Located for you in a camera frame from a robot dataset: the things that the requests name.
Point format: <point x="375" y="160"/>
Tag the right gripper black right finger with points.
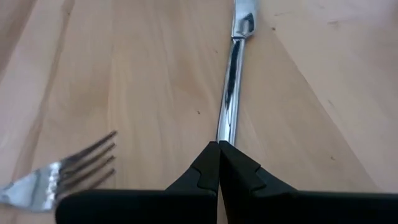
<point x="280" y="208"/>

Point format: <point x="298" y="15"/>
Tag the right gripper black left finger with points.
<point x="140" y="208"/>

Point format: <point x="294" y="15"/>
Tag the silver table knife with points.
<point x="231" y="93"/>

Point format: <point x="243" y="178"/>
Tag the silver fork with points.
<point x="40" y="186"/>

